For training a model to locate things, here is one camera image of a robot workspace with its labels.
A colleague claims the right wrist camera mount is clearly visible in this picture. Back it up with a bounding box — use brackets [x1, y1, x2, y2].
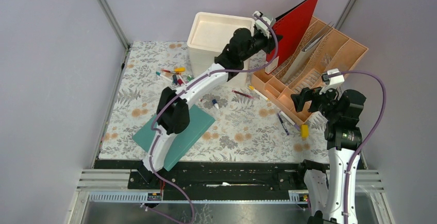
[320, 68, 345, 94]

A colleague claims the purple capped white marker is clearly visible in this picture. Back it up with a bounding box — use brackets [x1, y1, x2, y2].
[279, 111, 300, 131]

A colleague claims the yellow capped white marker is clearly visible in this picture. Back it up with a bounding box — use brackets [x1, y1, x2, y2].
[248, 85, 269, 101]

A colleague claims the red folder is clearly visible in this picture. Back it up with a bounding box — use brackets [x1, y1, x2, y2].
[264, 0, 318, 74]

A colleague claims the orange plastic file rack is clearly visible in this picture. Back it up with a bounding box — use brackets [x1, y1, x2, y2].
[251, 29, 368, 125]

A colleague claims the yellow eraser block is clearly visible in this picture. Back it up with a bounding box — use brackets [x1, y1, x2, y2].
[300, 124, 309, 139]

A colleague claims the teal folder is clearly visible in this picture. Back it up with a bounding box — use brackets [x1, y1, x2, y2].
[132, 105, 215, 171]

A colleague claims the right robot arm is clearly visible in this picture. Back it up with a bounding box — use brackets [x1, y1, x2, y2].
[291, 87, 366, 223]

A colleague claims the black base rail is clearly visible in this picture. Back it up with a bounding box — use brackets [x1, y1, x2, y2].
[94, 160, 307, 201]

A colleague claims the purple cable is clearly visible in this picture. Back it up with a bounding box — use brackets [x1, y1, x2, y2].
[327, 71, 388, 224]
[141, 14, 279, 224]

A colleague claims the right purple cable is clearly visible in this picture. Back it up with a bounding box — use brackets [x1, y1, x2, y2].
[327, 71, 388, 224]

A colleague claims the teal capped white marker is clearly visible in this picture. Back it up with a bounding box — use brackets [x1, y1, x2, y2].
[155, 72, 173, 84]

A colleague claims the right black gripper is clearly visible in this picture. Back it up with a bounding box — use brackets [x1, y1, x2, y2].
[290, 82, 341, 122]

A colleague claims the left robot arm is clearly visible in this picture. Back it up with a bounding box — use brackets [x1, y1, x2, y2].
[138, 28, 283, 188]

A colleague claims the floral table mat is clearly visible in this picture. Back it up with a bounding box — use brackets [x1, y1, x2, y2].
[98, 42, 329, 163]

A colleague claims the white three-drawer organizer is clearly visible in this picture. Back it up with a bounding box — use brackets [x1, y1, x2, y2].
[187, 12, 255, 77]

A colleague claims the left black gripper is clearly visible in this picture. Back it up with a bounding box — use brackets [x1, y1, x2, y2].
[240, 28, 282, 62]

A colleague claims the beige folder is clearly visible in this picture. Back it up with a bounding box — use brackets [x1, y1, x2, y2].
[281, 22, 332, 83]

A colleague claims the dark blue pen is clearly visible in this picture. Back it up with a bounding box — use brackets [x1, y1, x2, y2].
[277, 113, 290, 135]

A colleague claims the dark red pen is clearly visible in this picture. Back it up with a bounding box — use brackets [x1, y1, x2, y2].
[232, 90, 254, 99]

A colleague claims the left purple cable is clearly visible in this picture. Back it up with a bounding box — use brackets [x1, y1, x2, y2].
[141, 14, 279, 224]

